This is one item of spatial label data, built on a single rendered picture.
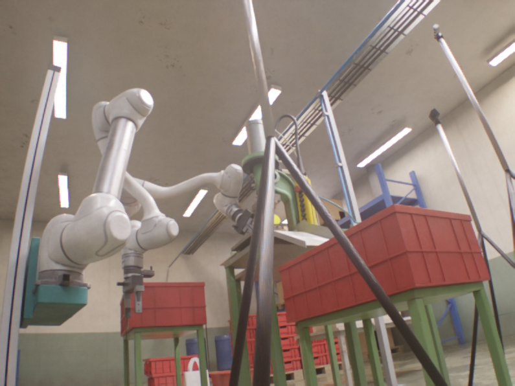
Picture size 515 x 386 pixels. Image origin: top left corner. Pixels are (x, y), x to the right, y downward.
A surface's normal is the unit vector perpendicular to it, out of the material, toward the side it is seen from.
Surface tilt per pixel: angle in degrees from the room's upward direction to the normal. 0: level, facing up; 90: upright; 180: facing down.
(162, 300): 90
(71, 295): 90
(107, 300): 90
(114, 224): 96
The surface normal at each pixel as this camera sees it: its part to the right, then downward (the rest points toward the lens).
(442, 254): 0.47, -0.42
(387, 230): -0.88, -0.10
